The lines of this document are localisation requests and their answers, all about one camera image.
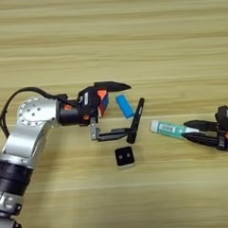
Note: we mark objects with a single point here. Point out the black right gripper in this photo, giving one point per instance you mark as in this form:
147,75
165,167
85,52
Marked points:
226,138

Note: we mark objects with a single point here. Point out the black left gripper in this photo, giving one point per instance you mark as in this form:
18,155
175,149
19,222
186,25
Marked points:
93,102

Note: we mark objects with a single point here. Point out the black marker pen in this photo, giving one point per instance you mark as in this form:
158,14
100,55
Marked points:
136,118

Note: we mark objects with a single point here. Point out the green white glue stick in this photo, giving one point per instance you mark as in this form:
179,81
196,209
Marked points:
165,127

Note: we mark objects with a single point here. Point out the black square box white base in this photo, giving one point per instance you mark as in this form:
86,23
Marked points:
124,156

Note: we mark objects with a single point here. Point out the blue eraser block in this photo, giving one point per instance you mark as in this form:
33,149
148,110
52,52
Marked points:
125,106

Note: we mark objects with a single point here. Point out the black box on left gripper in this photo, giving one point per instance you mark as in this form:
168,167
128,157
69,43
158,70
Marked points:
85,98

